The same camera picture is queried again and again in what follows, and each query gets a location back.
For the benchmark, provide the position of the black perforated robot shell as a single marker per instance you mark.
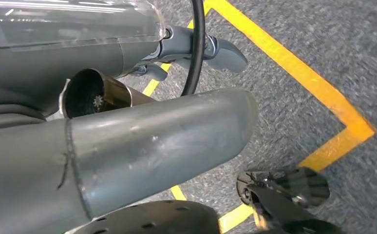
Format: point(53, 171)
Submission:
point(162, 219)

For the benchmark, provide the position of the yellow floor tape square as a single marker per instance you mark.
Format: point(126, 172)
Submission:
point(304, 77)

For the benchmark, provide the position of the black robot foot plate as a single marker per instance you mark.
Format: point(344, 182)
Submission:
point(304, 187)

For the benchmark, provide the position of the metal cylinder with label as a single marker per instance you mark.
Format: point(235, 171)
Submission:
point(117, 93)

